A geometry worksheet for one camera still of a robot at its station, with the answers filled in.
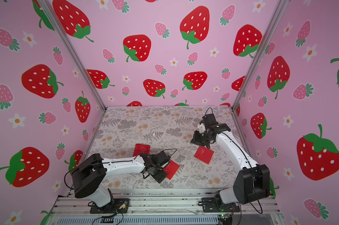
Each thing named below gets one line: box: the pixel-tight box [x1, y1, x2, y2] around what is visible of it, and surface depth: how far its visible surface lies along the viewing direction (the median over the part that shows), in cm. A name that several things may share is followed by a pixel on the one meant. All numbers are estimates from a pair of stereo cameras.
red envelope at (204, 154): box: [193, 145, 215, 165], surface depth 96 cm
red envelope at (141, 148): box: [132, 143, 151, 158], surface depth 98 cm
